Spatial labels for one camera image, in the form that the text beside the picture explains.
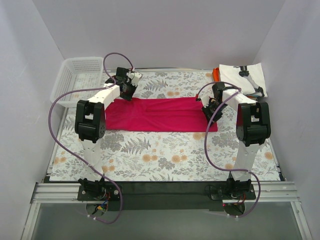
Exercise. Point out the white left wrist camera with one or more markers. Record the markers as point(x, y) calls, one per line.
point(134, 78)

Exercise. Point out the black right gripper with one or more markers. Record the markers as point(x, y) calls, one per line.
point(212, 111)

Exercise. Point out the magenta t shirt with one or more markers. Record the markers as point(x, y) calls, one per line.
point(182, 114)

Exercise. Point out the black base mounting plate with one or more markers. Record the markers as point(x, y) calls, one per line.
point(165, 195)

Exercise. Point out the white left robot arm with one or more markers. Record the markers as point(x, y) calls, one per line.
point(90, 125)

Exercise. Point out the orange folded t shirt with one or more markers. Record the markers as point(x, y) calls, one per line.
point(216, 74)

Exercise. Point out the white printed folded t shirt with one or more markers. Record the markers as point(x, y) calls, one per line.
point(250, 78)

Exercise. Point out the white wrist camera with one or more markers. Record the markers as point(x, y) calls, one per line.
point(134, 78)
point(205, 100)

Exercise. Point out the aluminium frame rail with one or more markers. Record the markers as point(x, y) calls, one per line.
point(271, 192)

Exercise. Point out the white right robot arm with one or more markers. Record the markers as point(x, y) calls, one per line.
point(252, 129)

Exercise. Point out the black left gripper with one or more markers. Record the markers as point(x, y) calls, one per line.
point(128, 90)

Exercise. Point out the floral table mat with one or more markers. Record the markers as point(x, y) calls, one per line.
point(171, 156)

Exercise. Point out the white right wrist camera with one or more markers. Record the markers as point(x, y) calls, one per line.
point(205, 100)

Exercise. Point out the white plastic basket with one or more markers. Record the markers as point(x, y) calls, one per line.
point(77, 74)

